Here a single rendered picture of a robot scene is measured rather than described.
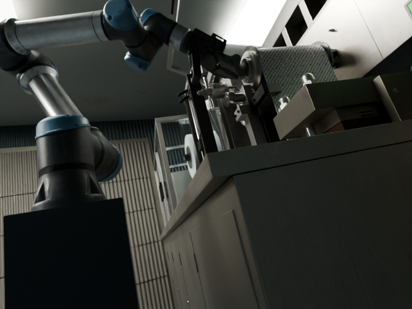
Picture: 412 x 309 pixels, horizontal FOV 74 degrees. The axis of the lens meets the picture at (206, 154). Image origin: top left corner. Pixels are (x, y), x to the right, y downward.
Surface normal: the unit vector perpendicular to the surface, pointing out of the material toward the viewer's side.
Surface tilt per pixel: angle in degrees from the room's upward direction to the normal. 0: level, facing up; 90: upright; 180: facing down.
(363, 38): 90
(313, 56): 90
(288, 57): 90
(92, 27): 134
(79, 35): 152
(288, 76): 90
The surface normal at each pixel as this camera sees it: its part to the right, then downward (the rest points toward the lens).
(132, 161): 0.35, -0.36
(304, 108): -0.96, 0.16
